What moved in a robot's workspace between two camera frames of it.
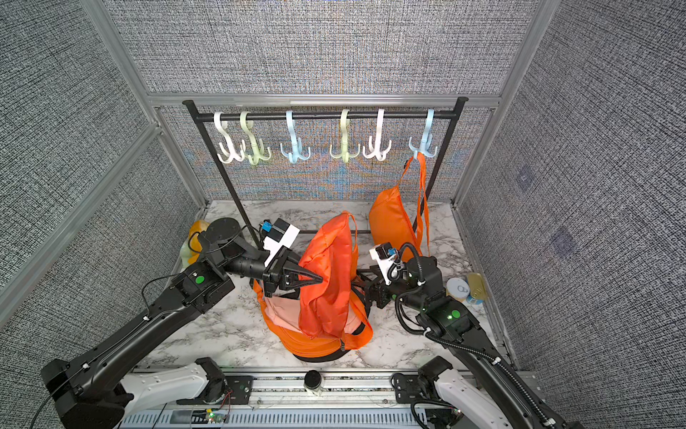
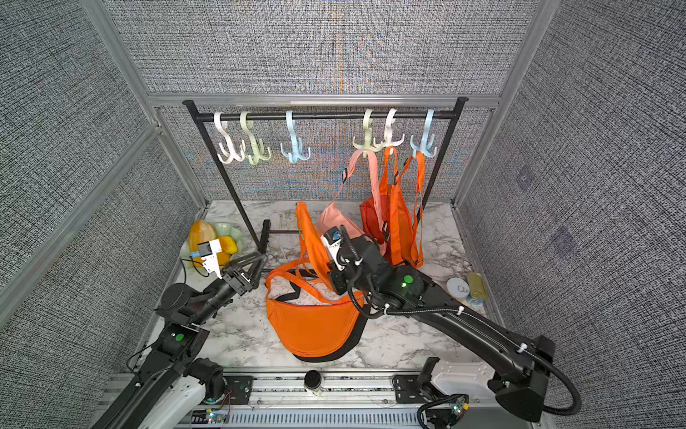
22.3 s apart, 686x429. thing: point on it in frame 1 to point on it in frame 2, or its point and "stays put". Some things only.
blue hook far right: [426, 138] stays put
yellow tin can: [457, 288] stays put
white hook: [375, 152] to [388, 134]
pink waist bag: [285, 313] to [335, 218]
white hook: [230, 154] stays put
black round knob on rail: [313, 379] stays put
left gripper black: [273, 275] to [242, 283]
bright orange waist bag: [399, 214] stays put
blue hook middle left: [296, 155] stays put
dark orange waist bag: [325, 308] to [368, 213]
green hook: [344, 125] to [367, 136]
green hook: [260, 155] stays put
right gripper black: [372, 291] to [341, 286]
